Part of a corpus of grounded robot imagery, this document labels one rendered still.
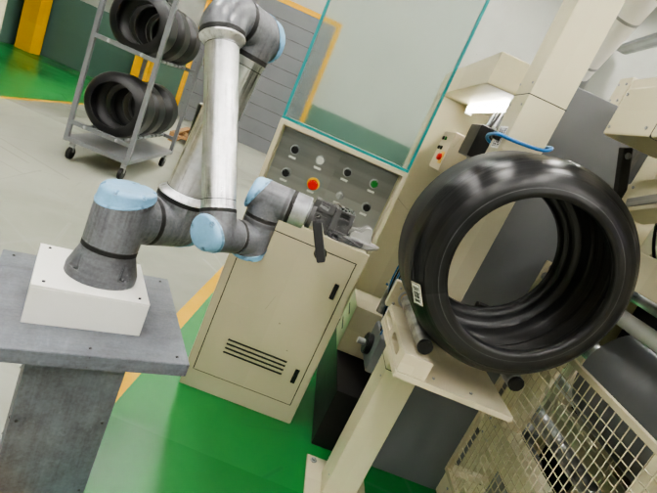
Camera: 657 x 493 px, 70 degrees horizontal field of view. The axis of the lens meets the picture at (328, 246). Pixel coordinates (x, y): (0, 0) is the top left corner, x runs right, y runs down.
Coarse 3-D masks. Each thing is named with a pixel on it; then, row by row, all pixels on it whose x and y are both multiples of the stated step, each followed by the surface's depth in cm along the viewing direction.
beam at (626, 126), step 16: (640, 96) 133; (656, 96) 126; (624, 112) 138; (640, 112) 130; (656, 112) 124; (608, 128) 142; (624, 128) 135; (640, 128) 127; (656, 128) 121; (640, 144) 135; (656, 144) 127
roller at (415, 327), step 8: (408, 304) 150; (408, 312) 145; (408, 320) 142; (416, 320) 138; (416, 328) 133; (416, 336) 129; (424, 336) 127; (416, 344) 127; (424, 344) 126; (432, 344) 126; (424, 352) 126
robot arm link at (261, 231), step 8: (248, 216) 122; (248, 224) 120; (256, 224) 121; (264, 224) 122; (272, 224) 123; (256, 232) 121; (264, 232) 123; (272, 232) 125; (256, 240) 121; (264, 240) 124; (248, 248) 120; (256, 248) 123; (264, 248) 125; (240, 256) 123; (248, 256) 123; (256, 256) 124
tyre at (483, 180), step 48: (432, 192) 125; (480, 192) 111; (528, 192) 110; (576, 192) 110; (432, 240) 115; (576, 240) 142; (624, 240) 113; (432, 288) 118; (576, 288) 143; (624, 288) 116; (432, 336) 125; (480, 336) 147; (528, 336) 143; (576, 336) 120
